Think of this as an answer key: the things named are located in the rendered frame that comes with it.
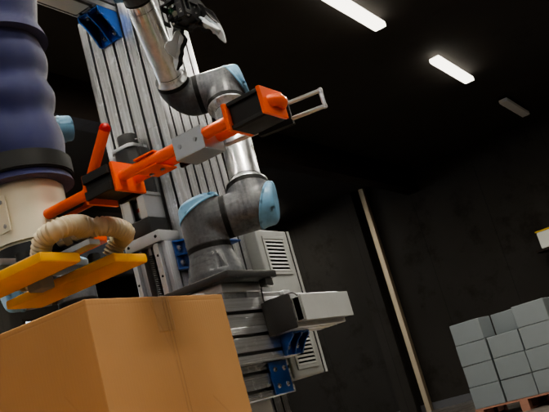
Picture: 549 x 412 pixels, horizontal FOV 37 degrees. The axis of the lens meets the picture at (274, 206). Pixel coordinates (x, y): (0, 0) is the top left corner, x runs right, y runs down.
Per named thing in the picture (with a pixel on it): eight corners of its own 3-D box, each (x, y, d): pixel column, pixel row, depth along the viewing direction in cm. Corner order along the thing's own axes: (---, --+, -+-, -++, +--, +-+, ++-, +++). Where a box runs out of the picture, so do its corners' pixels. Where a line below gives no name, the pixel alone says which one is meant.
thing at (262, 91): (226, 131, 138) (219, 105, 139) (251, 136, 144) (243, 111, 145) (265, 111, 134) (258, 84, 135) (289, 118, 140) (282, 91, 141)
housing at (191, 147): (175, 162, 145) (168, 138, 146) (198, 165, 151) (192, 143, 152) (204, 146, 142) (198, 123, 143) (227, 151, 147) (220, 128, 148)
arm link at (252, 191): (234, 247, 216) (199, 91, 244) (287, 230, 215) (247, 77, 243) (223, 226, 206) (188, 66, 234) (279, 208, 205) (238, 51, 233)
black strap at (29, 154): (-59, 200, 168) (-62, 182, 169) (30, 207, 187) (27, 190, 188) (11, 159, 157) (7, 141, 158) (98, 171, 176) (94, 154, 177)
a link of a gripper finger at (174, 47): (155, 64, 194) (165, 26, 193) (171, 69, 199) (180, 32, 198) (165, 66, 193) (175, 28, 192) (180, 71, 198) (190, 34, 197)
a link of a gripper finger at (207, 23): (212, 38, 186) (187, 20, 190) (228, 44, 191) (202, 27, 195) (219, 26, 185) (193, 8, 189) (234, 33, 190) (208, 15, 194)
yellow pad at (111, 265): (6, 310, 179) (2, 288, 180) (42, 308, 187) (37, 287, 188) (115, 261, 162) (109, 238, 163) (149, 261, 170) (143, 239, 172)
